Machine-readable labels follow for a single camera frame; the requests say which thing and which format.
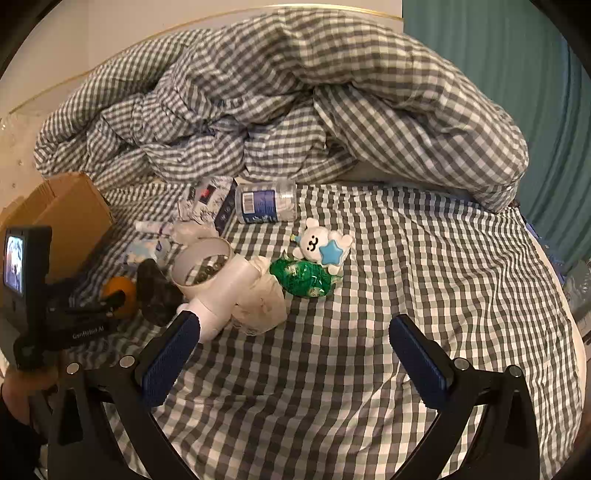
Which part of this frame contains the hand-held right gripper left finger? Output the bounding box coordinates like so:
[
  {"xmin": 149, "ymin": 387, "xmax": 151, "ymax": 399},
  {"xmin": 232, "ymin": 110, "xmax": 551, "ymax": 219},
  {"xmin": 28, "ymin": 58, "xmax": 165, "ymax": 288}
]
[{"xmin": 46, "ymin": 310, "xmax": 204, "ymax": 480}]

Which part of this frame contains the white paper cup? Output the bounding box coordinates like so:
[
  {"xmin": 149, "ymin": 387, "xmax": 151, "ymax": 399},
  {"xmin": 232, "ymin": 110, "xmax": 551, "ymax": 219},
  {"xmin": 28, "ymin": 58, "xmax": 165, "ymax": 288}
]
[{"xmin": 170, "ymin": 237, "xmax": 234, "ymax": 296}]

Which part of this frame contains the dark blue box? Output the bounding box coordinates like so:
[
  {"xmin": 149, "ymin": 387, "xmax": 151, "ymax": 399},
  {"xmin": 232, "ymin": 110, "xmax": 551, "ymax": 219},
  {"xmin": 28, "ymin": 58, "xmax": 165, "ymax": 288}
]
[{"xmin": 213, "ymin": 182, "xmax": 239, "ymax": 236}]

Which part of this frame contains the orange ball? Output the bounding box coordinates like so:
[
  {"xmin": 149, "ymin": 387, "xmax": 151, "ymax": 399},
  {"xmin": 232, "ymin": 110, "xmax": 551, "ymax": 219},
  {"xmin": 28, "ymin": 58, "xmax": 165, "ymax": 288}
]
[{"xmin": 102, "ymin": 276, "xmax": 138, "ymax": 319}]

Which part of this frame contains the grey checked bedsheet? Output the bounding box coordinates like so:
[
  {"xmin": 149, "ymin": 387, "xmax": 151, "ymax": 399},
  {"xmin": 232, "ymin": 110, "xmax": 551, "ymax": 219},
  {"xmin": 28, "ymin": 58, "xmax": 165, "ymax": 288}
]
[{"xmin": 46, "ymin": 182, "xmax": 583, "ymax": 480}]

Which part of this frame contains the black white printed packet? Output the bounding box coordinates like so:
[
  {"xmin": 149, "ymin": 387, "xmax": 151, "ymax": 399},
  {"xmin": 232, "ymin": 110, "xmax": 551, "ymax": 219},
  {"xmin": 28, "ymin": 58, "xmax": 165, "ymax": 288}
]
[{"xmin": 178, "ymin": 176, "xmax": 232, "ymax": 223}]

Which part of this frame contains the clear bottle blue label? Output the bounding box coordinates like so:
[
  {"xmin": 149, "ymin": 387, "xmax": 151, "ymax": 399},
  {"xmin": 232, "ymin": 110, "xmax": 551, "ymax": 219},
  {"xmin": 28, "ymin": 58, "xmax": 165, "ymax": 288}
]
[{"xmin": 235, "ymin": 180, "xmax": 297, "ymax": 225}]

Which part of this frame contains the green foil packet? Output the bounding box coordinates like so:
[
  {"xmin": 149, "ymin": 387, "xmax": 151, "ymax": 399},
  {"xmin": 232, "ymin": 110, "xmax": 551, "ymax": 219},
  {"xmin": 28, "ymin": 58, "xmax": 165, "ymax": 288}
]
[{"xmin": 269, "ymin": 257, "xmax": 343, "ymax": 298}]

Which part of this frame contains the white bear plush toy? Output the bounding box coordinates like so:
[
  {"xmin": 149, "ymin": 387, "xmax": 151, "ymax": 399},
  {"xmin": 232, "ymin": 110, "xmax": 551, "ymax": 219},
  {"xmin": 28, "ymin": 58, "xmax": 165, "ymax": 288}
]
[{"xmin": 291, "ymin": 218, "xmax": 355, "ymax": 268}]

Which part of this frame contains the crumpled white tissue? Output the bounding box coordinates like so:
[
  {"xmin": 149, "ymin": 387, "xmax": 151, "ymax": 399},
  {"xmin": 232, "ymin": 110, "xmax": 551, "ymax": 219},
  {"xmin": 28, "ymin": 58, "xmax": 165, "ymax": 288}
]
[
  {"xmin": 171, "ymin": 219, "xmax": 220, "ymax": 247},
  {"xmin": 231, "ymin": 256, "xmax": 288, "ymax": 335}
]

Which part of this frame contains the grey checked duvet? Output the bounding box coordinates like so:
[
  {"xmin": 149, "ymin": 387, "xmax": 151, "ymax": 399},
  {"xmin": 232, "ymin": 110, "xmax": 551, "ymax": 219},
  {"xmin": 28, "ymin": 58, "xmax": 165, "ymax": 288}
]
[{"xmin": 33, "ymin": 9, "xmax": 529, "ymax": 213}]

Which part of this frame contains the person's left hand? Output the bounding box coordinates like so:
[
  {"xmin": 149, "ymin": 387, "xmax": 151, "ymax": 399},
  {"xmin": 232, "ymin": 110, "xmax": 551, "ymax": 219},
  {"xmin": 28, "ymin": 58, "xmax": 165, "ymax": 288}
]
[{"xmin": 0, "ymin": 366, "xmax": 61, "ymax": 430}]

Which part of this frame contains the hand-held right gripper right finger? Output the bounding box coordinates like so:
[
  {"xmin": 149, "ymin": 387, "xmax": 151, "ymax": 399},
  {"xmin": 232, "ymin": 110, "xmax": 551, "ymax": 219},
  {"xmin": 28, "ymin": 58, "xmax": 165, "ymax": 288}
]
[{"xmin": 388, "ymin": 315, "xmax": 541, "ymax": 480}]

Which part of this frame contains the dark crumpled cloth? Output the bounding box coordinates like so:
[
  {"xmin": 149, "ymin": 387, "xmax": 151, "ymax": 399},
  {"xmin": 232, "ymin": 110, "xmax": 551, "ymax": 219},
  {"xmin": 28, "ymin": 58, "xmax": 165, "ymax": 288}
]
[{"xmin": 136, "ymin": 258, "xmax": 185, "ymax": 326}]

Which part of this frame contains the brown cardboard box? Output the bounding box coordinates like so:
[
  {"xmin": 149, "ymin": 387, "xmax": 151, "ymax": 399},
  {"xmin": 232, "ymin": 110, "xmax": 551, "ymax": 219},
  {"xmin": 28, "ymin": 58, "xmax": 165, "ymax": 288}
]
[{"xmin": 0, "ymin": 172, "xmax": 116, "ymax": 315}]

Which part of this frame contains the white blue packet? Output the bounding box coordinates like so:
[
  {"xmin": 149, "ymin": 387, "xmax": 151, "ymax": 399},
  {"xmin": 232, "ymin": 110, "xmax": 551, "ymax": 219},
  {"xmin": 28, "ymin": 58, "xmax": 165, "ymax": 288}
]
[{"xmin": 124, "ymin": 233, "xmax": 174, "ymax": 266}]

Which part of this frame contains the brass bead chain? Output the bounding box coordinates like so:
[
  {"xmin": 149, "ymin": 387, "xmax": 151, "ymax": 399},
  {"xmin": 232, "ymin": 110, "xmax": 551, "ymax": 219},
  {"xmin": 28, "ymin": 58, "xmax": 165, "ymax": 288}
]
[{"xmin": 184, "ymin": 261, "xmax": 225, "ymax": 283}]

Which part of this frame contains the clear plastic bag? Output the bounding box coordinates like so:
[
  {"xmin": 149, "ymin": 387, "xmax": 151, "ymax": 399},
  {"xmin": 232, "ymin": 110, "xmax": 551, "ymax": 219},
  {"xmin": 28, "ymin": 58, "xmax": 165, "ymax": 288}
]
[{"xmin": 561, "ymin": 259, "xmax": 591, "ymax": 319}]

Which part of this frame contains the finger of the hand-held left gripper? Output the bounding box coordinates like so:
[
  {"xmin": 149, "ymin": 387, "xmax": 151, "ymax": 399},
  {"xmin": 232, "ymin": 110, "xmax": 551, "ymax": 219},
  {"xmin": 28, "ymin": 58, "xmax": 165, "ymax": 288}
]
[{"xmin": 89, "ymin": 290, "xmax": 136, "ymax": 320}]

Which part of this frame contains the small white tube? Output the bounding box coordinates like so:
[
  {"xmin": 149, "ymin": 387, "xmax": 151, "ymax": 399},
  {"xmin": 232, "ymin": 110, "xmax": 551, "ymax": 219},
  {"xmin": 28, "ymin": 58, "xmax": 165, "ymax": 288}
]
[{"xmin": 135, "ymin": 220, "xmax": 176, "ymax": 234}]

